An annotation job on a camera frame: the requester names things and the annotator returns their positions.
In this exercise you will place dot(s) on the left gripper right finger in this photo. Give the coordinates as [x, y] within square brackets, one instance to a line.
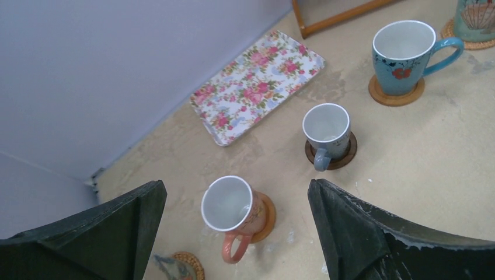
[362, 241]

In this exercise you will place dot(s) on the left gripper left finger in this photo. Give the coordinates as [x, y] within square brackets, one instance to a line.
[113, 240]

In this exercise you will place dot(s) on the beige mug with pattern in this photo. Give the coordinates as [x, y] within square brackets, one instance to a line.
[175, 269]

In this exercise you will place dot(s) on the woven rattan coaster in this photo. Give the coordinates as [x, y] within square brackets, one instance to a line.
[191, 260]
[448, 31]

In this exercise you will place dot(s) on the dark wooden coaster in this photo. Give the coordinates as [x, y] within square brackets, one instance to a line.
[335, 163]

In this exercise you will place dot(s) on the light wooden coaster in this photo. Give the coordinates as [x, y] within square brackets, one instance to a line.
[270, 219]

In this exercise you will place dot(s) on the pink mug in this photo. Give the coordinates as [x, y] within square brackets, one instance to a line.
[230, 205]

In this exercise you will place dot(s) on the small grey mug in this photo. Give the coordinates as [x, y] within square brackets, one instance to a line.
[327, 128]

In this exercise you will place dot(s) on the orange coaster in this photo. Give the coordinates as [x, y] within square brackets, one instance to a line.
[380, 97]

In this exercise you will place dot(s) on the blue mug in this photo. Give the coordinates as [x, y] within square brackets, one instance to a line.
[401, 52]

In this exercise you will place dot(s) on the tall beige mug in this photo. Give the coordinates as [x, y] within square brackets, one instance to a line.
[474, 20]

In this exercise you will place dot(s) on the floral tray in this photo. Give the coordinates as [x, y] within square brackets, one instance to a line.
[255, 83]

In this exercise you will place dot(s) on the wooden rack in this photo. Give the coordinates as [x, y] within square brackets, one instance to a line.
[314, 16]

